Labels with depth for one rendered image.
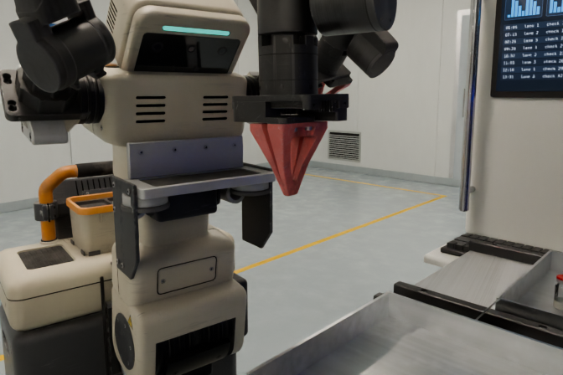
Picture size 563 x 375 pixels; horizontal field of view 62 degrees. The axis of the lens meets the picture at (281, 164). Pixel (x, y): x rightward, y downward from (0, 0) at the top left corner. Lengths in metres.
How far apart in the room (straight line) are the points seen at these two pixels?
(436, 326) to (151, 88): 0.57
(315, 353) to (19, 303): 0.72
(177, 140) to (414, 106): 5.80
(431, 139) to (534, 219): 5.17
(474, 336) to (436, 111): 5.82
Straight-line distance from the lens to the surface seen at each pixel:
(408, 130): 6.57
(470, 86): 1.26
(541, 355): 0.62
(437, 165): 6.43
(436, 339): 0.65
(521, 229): 1.32
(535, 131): 1.28
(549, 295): 0.84
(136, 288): 0.90
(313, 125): 0.45
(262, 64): 0.45
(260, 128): 0.44
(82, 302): 1.16
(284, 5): 0.44
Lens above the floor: 1.18
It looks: 9 degrees down
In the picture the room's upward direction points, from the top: straight up
